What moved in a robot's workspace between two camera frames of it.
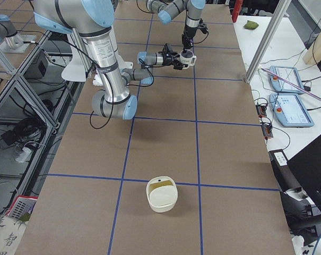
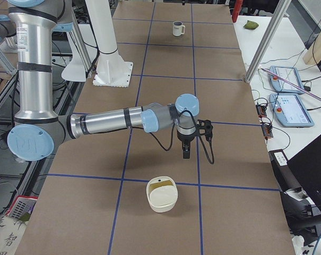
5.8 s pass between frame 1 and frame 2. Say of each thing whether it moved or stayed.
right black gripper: moved
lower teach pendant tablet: stayed
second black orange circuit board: stayed
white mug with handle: moved
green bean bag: stayed
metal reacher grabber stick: stayed
